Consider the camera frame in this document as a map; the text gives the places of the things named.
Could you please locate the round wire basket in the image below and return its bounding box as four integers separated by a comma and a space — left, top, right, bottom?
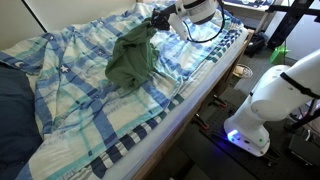
233, 63, 254, 80

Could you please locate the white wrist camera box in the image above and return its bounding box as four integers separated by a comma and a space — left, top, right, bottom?
167, 13, 190, 42

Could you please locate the dark blue pillow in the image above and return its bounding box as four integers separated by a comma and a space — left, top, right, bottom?
0, 61, 44, 180

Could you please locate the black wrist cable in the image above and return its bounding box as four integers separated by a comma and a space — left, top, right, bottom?
182, 1, 228, 44

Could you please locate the green cloth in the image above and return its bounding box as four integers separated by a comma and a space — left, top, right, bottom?
105, 18, 160, 90

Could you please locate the black metal frame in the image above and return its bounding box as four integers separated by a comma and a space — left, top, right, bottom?
266, 0, 320, 50

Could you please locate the white desk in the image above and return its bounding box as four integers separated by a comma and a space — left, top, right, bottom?
223, 0, 278, 33

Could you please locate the black bag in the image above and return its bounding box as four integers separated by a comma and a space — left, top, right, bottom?
244, 31, 268, 58

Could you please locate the black floor box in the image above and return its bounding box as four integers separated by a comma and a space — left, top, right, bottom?
288, 133, 320, 168

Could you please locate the red black clamp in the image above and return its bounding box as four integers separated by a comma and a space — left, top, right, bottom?
192, 113, 210, 131
209, 94, 229, 109

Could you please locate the blue plaid duvet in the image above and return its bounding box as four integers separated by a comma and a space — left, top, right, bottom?
0, 0, 245, 180

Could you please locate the white mattress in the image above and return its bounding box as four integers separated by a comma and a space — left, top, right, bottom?
101, 28, 250, 180

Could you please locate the wooden bed frame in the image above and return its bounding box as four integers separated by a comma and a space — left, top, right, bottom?
131, 29, 256, 180

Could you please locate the black tripod stand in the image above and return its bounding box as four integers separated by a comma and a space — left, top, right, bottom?
283, 99, 320, 134

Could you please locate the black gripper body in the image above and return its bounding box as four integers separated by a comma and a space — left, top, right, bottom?
159, 3, 178, 22

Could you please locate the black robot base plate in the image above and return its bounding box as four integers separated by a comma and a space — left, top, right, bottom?
199, 94, 320, 180

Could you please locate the bright green bag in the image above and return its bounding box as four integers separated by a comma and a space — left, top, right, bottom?
269, 44, 291, 66

